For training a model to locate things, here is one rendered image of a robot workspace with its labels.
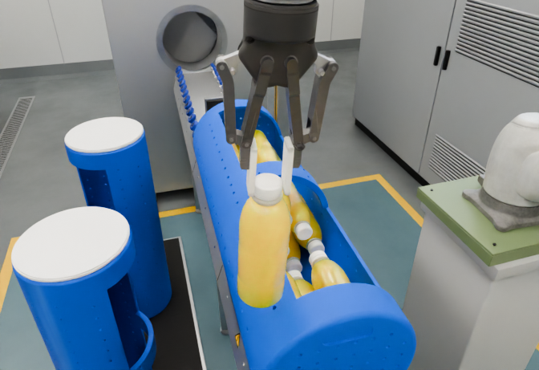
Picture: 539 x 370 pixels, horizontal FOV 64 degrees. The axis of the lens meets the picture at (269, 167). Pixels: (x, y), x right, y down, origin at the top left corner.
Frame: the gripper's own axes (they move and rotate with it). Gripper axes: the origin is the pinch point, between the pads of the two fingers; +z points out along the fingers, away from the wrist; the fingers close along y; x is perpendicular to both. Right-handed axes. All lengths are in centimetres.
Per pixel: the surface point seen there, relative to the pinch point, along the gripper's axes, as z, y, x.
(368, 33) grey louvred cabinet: 62, -126, -291
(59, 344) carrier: 71, 45, -29
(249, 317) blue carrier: 32.8, 0.9, -3.3
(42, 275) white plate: 48, 45, -30
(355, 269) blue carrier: 39.1, -24.1, -18.5
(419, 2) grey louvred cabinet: 26, -133, -232
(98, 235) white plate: 47, 35, -43
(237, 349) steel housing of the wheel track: 62, 2, -17
